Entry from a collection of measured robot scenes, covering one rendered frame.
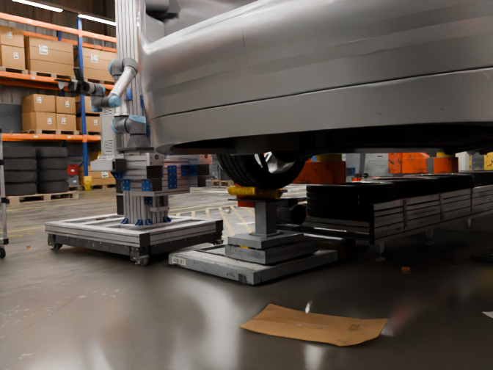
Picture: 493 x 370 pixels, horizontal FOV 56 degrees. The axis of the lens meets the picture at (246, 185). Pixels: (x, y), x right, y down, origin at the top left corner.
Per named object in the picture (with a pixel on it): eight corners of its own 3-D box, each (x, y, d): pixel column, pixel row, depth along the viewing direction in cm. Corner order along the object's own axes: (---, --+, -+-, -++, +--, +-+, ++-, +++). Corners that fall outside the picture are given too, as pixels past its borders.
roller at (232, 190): (257, 197, 283) (257, 186, 283) (224, 194, 304) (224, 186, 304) (263, 196, 287) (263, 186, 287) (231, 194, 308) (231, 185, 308)
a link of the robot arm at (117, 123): (125, 133, 335) (122, 56, 332) (109, 134, 341) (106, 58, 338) (136, 133, 346) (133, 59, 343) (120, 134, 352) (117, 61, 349)
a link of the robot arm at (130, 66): (147, 65, 340) (119, 111, 312) (135, 67, 345) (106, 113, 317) (139, 52, 332) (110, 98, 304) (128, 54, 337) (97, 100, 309)
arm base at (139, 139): (123, 147, 337) (122, 133, 337) (140, 147, 349) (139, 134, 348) (136, 147, 328) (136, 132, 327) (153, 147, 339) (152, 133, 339)
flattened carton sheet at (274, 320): (372, 352, 168) (372, 342, 168) (239, 329, 194) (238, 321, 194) (389, 325, 195) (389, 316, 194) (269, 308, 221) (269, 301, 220)
